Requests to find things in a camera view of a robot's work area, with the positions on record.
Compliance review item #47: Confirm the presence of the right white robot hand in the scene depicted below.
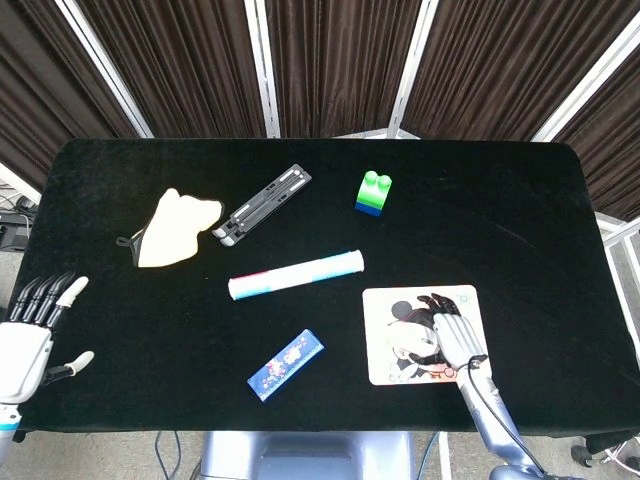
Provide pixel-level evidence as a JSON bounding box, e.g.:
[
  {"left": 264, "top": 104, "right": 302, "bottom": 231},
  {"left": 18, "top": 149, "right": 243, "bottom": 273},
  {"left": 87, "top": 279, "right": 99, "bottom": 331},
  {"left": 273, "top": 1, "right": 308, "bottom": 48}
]
[{"left": 417, "top": 293, "right": 490, "bottom": 371}]

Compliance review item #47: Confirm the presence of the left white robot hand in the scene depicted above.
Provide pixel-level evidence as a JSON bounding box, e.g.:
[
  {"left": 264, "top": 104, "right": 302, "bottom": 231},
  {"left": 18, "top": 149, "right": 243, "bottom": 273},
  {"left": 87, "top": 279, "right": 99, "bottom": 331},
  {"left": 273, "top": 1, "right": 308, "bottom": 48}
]
[{"left": 0, "top": 271, "right": 95, "bottom": 405}]

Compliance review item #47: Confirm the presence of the white computer mouse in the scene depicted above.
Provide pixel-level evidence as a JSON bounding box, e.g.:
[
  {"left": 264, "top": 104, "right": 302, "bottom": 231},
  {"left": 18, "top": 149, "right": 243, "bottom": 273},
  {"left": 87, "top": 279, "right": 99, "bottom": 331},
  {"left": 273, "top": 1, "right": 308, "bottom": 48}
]
[{"left": 385, "top": 319, "right": 441, "bottom": 361}]

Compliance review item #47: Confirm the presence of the cartoon girl mouse pad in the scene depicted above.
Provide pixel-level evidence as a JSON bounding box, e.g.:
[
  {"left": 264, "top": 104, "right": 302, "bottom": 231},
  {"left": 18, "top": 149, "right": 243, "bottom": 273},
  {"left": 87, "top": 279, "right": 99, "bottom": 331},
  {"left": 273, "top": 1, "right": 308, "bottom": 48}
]
[{"left": 361, "top": 284, "right": 493, "bottom": 386}]

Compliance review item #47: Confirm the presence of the black velvet tablecloth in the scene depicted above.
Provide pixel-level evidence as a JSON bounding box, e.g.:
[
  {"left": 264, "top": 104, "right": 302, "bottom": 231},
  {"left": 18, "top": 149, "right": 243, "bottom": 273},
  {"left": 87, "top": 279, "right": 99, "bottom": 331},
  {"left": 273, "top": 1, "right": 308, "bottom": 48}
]
[{"left": 13, "top": 137, "right": 632, "bottom": 435}]

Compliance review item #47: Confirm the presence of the black electronic equipment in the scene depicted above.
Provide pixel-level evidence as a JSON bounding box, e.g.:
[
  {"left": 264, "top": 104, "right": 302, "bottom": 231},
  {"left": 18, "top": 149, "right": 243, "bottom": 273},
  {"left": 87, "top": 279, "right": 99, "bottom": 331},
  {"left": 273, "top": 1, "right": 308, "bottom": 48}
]
[{"left": 0, "top": 195, "right": 37, "bottom": 255}]

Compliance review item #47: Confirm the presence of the green and blue toy brick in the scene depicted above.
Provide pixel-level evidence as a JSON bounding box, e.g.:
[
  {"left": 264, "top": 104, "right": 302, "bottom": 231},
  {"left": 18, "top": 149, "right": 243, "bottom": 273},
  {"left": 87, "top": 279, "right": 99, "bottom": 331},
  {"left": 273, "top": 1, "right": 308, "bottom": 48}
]
[{"left": 354, "top": 170, "right": 394, "bottom": 219}]

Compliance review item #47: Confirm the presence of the blue patterned rectangular box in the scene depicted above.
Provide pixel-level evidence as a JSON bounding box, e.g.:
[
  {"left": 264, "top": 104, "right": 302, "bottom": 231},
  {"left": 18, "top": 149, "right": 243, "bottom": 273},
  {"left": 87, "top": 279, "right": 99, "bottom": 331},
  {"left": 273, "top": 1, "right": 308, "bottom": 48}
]
[{"left": 246, "top": 328, "right": 325, "bottom": 402}]

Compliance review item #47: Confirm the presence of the white and blue rolled tube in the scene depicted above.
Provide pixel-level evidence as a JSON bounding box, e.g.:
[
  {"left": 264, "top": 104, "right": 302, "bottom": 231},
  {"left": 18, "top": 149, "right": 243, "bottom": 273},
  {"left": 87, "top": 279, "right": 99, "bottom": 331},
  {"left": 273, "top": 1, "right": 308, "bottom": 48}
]
[{"left": 227, "top": 248, "right": 366, "bottom": 302}]

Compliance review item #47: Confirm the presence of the white metal rack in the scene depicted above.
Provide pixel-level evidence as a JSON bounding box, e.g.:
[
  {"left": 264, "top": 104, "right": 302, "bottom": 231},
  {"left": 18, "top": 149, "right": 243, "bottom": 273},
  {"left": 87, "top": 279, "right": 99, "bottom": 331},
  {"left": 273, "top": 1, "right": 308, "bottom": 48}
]
[{"left": 594, "top": 212, "right": 640, "bottom": 346}]

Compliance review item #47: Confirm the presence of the black folding laptop stand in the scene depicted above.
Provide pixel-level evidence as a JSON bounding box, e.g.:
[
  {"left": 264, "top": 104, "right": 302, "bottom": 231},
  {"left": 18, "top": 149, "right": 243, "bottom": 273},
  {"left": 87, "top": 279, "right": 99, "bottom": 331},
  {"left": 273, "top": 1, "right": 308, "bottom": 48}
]
[{"left": 211, "top": 162, "right": 313, "bottom": 248}]

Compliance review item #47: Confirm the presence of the brown pleated curtain panel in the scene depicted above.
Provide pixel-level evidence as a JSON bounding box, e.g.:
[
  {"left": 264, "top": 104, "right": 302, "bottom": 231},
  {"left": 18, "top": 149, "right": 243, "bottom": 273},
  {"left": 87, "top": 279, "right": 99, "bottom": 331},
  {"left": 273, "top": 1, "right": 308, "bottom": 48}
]
[
  {"left": 74, "top": 0, "right": 266, "bottom": 139},
  {"left": 399, "top": 0, "right": 640, "bottom": 142},
  {"left": 0, "top": 0, "right": 144, "bottom": 194},
  {"left": 264, "top": 0, "right": 424, "bottom": 139},
  {"left": 552, "top": 37, "right": 640, "bottom": 222}
]

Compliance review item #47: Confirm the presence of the blue floor cable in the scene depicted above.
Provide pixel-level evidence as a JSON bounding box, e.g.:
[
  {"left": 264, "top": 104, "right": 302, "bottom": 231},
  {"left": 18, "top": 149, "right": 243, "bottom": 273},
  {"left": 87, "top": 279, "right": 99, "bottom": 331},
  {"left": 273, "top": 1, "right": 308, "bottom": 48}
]
[{"left": 419, "top": 431, "right": 442, "bottom": 480}]

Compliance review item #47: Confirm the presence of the black floor cable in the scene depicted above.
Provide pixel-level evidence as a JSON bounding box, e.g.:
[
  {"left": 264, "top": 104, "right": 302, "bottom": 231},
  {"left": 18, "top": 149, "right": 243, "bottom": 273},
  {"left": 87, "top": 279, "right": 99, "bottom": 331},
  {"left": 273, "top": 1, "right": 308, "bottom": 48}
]
[{"left": 152, "top": 430, "right": 183, "bottom": 480}]

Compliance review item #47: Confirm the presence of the white frame post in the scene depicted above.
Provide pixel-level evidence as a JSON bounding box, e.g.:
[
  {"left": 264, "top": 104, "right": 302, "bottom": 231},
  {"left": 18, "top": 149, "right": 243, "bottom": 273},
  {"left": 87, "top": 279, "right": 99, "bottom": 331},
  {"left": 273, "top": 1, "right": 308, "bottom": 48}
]
[
  {"left": 0, "top": 162, "right": 42, "bottom": 205},
  {"left": 243, "top": 0, "right": 282, "bottom": 139},
  {"left": 530, "top": 22, "right": 640, "bottom": 144},
  {"left": 52, "top": 0, "right": 155, "bottom": 139},
  {"left": 387, "top": 0, "right": 441, "bottom": 139}
]

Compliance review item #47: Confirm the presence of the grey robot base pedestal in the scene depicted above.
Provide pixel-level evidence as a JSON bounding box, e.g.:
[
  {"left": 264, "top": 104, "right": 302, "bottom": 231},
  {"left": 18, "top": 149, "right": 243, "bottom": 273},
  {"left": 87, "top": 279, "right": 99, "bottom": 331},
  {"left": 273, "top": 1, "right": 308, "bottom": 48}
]
[{"left": 199, "top": 430, "right": 416, "bottom": 480}]

